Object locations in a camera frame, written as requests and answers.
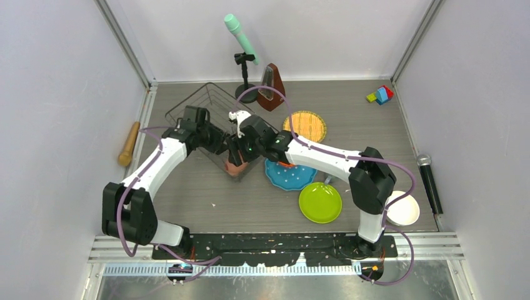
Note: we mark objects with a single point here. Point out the white bowl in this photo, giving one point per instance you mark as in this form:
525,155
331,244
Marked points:
404,212

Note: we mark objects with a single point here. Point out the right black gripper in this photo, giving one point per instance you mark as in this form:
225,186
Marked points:
235,144

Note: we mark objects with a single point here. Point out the colourful toy blocks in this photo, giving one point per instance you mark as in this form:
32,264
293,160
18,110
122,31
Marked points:
382,95

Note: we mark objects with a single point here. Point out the black microphone stand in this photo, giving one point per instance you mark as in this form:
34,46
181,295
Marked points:
242,59

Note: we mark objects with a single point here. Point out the orange bowl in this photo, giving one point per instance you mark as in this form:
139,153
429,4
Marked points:
285,165

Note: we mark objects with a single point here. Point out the green plate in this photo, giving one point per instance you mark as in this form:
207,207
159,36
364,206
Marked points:
320,203

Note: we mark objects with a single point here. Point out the pink ceramic mug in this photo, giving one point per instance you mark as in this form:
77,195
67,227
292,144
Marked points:
233,170

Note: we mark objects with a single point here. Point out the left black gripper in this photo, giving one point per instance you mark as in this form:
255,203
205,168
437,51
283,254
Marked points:
217,146

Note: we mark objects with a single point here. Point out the wooden rolling pin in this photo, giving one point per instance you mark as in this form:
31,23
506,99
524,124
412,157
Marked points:
126,155

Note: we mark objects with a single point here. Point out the brown wooden metronome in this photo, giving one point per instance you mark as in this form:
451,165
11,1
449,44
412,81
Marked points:
268,98

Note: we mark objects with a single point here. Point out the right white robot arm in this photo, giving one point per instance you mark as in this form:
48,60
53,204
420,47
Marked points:
370,179

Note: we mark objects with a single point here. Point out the black wire dish rack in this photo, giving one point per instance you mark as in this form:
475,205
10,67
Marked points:
218,102

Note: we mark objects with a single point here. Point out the black handheld microphone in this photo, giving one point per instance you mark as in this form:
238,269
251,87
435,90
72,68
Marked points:
427,176

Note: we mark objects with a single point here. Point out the woven bamboo coaster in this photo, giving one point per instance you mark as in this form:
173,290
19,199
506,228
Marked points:
307,124

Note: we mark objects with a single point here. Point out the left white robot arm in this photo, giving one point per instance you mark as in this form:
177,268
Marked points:
127,207

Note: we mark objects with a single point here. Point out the mint green microphone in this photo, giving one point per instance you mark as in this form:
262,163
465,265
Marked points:
234,27

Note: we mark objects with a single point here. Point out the blue dotted plate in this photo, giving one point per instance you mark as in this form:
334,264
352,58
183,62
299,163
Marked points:
294,178

